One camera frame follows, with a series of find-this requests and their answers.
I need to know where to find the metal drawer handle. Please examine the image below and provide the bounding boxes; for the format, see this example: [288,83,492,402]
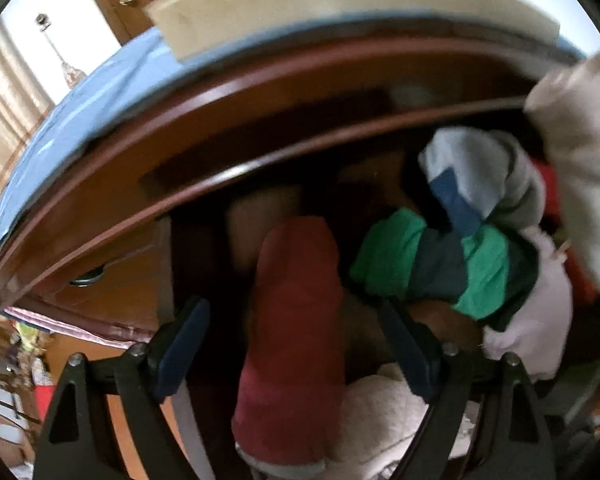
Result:
[69,269,107,287]

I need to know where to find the dark wooden drawer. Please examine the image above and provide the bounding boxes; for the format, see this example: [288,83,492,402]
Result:
[157,110,600,480]
[0,42,571,356]

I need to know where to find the blue checked tablecloth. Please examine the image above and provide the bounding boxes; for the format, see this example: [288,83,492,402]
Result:
[0,25,588,273]

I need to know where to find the red cloth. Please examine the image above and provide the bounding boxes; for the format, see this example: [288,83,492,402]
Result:
[32,384,56,421]

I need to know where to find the pink striped cloth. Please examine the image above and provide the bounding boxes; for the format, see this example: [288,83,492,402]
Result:
[2,307,131,348]

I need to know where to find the curtain tieback tassel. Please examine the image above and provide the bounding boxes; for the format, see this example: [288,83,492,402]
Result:
[35,12,86,88]

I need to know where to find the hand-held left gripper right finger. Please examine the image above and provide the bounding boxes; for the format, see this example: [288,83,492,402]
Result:
[377,299,561,480]

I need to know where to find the pale pink underwear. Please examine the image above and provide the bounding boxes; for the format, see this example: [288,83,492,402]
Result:
[482,225,575,381]

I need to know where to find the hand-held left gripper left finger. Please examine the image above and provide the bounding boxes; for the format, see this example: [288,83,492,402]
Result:
[32,297,213,480]

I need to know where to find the red underwear with grey waistband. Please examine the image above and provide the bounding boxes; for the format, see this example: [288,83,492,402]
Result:
[230,216,348,480]

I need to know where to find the green striped underwear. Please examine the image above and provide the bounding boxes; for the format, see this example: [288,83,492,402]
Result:
[349,207,540,332]

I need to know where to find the cream white underwear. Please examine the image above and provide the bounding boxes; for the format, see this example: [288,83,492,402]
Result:
[522,50,600,311]

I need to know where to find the beige patterned curtain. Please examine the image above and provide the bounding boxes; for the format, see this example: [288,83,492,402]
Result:
[0,20,56,241]

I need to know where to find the grey white blue socks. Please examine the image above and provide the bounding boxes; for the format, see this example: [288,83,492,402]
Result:
[419,127,547,235]

